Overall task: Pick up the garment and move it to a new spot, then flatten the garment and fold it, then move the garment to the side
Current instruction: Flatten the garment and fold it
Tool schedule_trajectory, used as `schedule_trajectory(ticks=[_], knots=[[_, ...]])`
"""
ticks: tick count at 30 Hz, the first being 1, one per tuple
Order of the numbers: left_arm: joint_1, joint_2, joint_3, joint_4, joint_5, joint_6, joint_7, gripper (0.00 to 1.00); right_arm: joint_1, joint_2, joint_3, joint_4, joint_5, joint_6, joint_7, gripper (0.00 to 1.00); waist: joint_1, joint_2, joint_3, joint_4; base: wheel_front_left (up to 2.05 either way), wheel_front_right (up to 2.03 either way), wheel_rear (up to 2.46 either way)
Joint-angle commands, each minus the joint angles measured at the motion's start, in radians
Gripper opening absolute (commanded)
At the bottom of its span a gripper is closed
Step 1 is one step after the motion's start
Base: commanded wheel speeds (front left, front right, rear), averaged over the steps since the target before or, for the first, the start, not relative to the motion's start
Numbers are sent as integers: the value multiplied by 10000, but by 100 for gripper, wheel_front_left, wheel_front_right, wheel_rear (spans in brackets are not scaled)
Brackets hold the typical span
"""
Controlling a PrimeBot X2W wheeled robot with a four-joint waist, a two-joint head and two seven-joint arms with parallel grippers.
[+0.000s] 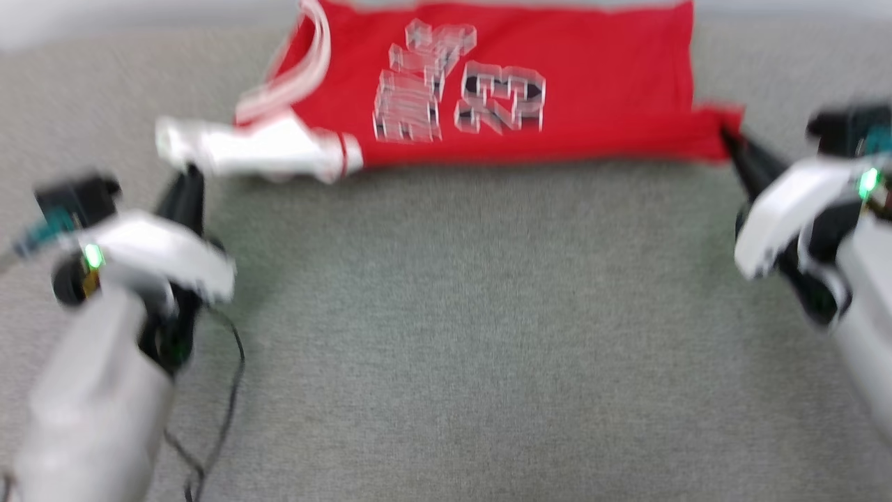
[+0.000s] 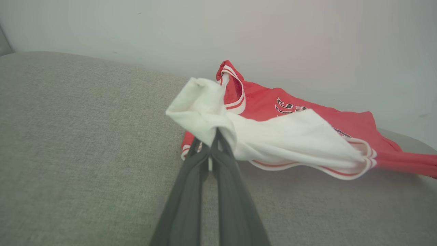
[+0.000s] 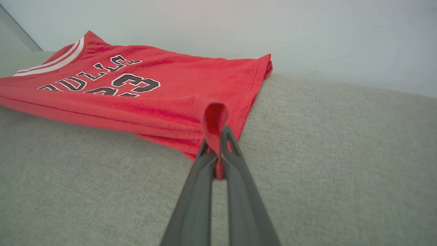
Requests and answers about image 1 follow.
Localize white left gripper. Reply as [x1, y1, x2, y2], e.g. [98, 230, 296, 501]
[66, 166, 238, 307]

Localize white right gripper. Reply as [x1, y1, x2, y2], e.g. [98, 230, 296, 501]
[721, 129, 880, 281]

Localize red and white basketball jersey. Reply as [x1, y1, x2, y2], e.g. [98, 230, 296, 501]
[155, 0, 745, 185]

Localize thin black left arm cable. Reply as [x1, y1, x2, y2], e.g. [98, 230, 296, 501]
[162, 307, 246, 502]

